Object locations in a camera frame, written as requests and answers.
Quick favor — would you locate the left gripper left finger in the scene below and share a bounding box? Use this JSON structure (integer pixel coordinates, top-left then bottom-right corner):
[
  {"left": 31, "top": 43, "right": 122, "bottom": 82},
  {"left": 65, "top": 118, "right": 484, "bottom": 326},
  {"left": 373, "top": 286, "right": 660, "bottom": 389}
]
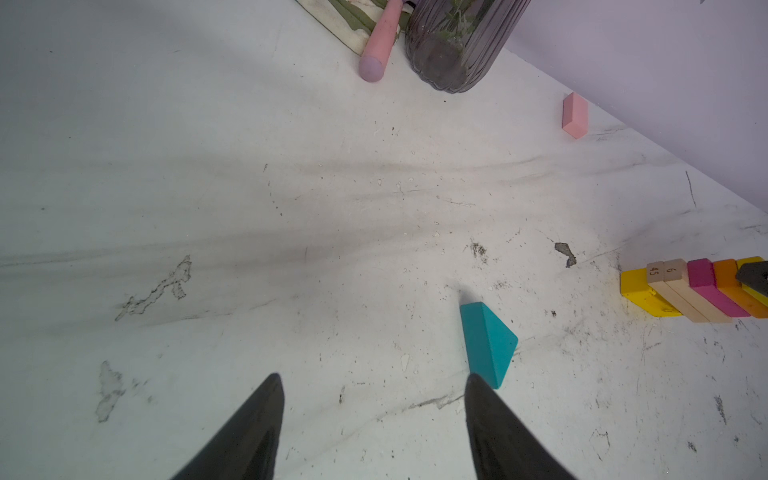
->
[{"left": 173, "top": 373, "right": 285, "bottom": 480}]

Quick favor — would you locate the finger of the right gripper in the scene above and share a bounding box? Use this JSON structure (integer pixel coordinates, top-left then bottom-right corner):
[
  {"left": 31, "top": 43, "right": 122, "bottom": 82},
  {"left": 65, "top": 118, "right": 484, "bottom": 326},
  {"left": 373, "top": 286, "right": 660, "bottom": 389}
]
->
[{"left": 736, "top": 261, "right": 768, "bottom": 296}]

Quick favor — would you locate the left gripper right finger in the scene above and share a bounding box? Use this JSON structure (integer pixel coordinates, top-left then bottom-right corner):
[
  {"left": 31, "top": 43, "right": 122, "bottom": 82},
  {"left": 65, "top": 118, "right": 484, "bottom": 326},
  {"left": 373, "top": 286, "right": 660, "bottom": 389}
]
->
[{"left": 464, "top": 373, "right": 574, "bottom": 480}]

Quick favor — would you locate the yellow red striped block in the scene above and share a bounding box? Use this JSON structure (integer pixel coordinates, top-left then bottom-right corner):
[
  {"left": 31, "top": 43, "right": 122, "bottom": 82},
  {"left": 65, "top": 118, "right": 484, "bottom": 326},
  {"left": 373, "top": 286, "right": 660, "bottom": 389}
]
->
[{"left": 737, "top": 256, "right": 767, "bottom": 305}]

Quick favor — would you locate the orange ridged wood block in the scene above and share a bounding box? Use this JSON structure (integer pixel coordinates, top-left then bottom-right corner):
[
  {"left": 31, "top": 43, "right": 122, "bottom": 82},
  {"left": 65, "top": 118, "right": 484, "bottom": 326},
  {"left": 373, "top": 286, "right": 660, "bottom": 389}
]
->
[{"left": 713, "top": 259, "right": 767, "bottom": 319}]

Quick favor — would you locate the magenta wood block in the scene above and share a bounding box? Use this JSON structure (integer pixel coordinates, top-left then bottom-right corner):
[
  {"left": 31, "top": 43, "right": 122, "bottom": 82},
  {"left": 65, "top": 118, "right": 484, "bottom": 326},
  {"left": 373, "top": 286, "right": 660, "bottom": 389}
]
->
[{"left": 687, "top": 258, "right": 749, "bottom": 318}]

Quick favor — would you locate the teal triangular wood block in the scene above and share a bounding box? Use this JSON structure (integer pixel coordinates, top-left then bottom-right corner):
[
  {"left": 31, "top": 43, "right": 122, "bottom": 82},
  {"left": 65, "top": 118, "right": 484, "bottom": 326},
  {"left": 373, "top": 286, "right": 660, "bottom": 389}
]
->
[{"left": 460, "top": 302, "right": 519, "bottom": 390}]

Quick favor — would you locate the pink wood block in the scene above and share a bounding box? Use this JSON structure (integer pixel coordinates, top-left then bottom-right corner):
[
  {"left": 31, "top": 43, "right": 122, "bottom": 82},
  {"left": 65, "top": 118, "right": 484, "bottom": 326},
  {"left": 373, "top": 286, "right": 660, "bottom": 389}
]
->
[{"left": 562, "top": 92, "right": 589, "bottom": 140}]

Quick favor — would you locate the dark purple glass vase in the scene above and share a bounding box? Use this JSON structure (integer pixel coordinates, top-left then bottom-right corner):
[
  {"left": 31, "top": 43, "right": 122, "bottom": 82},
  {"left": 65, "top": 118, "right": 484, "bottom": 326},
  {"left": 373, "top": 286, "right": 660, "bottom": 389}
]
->
[{"left": 405, "top": 0, "right": 530, "bottom": 94}]

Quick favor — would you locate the pink tube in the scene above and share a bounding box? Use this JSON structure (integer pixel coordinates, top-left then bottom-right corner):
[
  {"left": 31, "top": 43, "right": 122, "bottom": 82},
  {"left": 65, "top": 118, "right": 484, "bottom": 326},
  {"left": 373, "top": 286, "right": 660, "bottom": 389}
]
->
[{"left": 358, "top": 0, "right": 404, "bottom": 83}]

